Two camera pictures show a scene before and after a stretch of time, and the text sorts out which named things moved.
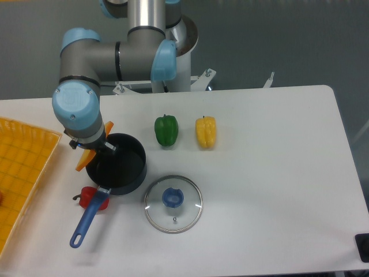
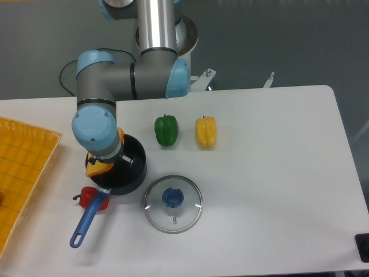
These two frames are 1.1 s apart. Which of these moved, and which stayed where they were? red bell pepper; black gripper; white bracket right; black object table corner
Moved: black gripper
Stayed: black object table corner; red bell pepper; white bracket right
